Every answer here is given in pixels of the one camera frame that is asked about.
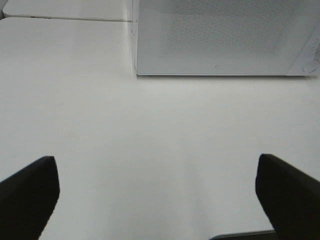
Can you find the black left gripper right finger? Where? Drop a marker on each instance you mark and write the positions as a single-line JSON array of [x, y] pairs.
[[289, 197]]

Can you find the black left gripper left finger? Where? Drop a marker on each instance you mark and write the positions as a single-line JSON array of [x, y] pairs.
[[28, 199]]

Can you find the white microwave door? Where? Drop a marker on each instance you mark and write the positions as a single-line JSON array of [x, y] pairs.
[[223, 37]]

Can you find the round door release button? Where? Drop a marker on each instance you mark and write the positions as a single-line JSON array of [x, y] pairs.
[[311, 66]]

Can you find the white microwave oven body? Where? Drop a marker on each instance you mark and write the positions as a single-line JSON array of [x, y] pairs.
[[310, 52]]

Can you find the white adjacent table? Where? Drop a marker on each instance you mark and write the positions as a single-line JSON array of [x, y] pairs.
[[88, 10]]

